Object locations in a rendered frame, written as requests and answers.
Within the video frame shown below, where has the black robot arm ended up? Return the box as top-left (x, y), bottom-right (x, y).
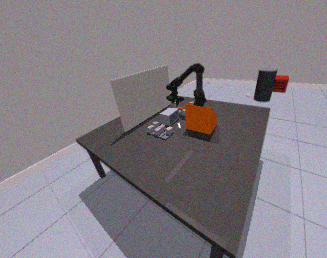
top-left (166, 63), bottom-right (207, 106)

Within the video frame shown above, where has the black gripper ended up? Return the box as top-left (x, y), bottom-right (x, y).
top-left (171, 92), bottom-right (184, 106)

